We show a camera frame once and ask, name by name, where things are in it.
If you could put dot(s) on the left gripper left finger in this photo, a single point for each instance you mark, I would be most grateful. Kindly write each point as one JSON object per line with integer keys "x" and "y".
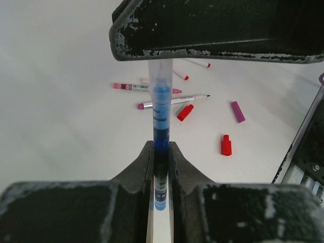
{"x": 117, "y": 210}

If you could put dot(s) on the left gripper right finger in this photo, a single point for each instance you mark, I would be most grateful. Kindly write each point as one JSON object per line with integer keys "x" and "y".
{"x": 205, "y": 211}

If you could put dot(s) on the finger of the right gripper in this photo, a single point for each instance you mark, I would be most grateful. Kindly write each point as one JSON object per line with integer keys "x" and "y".
{"x": 262, "y": 30}

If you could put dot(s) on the blue gel pen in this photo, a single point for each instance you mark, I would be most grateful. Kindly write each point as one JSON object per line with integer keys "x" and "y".
{"x": 161, "y": 136}

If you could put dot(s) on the white fineliner pen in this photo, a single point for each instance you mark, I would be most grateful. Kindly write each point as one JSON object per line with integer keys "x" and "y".
{"x": 198, "y": 62}
{"x": 181, "y": 75}

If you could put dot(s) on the purple pen cap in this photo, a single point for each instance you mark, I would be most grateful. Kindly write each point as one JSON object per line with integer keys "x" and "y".
{"x": 237, "y": 112}

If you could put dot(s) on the thin white red-tip pen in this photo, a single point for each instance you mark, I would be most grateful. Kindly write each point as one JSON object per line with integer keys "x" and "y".
{"x": 180, "y": 100}

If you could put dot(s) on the red gel pen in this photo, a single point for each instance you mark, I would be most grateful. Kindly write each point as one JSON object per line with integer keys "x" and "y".
{"x": 144, "y": 88}

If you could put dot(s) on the red cap lower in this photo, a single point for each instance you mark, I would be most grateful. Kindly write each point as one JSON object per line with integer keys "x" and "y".
{"x": 226, "y": 147}

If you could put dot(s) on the red cap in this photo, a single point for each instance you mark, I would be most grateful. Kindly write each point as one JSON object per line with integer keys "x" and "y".
{"x": 183, "y": 113}
{"x": 226, "y": 147}

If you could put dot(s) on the red cap upper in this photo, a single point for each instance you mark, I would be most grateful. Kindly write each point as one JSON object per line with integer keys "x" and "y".
{"x": 183, "y": 113}

